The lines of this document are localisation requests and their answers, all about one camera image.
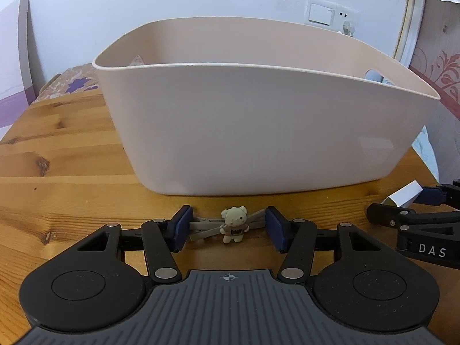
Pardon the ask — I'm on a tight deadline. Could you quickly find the floral purple mattress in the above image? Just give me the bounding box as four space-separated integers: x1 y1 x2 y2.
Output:
35 62 103 101

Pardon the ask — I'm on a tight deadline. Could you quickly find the small bear figurine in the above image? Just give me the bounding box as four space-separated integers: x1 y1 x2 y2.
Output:
188 205 269 244

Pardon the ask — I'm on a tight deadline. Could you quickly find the small white box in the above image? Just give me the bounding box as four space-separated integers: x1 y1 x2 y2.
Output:
380 181 421 209

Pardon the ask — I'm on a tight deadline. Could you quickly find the white and purple panel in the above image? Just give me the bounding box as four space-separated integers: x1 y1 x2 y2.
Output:
0 0 46 141

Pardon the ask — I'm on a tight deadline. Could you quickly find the white wall switch panel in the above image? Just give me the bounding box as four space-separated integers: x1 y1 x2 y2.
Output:
304 0 360 37

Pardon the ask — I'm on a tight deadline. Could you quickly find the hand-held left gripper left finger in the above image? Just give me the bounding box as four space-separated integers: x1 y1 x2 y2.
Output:
76 205 193 283

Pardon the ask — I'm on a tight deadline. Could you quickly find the floral patterned wardrobe door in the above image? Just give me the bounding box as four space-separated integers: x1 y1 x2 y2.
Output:
393 0 460 184

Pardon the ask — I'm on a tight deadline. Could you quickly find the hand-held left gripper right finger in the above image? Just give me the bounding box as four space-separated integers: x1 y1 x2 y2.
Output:
265 206 382 283

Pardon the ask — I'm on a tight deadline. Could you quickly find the beige plastic storage bin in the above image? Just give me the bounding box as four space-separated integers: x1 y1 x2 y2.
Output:
92 16 441 197

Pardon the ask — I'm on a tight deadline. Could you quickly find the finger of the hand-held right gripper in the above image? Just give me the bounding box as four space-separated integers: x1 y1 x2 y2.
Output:
413 179 460 208
366 203 460 231

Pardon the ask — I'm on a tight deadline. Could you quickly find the white wall plug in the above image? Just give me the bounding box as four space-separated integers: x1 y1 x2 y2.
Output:
339 19 357 37

